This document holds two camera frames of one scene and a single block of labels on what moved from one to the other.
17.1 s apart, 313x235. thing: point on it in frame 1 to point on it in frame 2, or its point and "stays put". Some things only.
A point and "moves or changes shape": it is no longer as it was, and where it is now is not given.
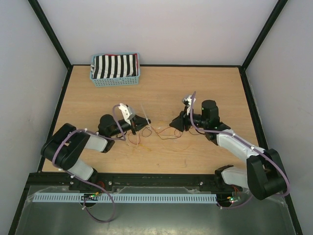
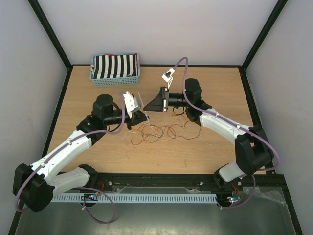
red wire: x=167 y=130 to x=142 y=134
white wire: x=165 y=138 to x=160 y=132
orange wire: x=163 y=149 to x=160 y=127
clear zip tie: x=145 y=114 moves or changes shape
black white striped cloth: x=112 y=66 stays put
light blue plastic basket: x=125 y=81 stays put
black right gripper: x=178 y=122 to x=159 y=103
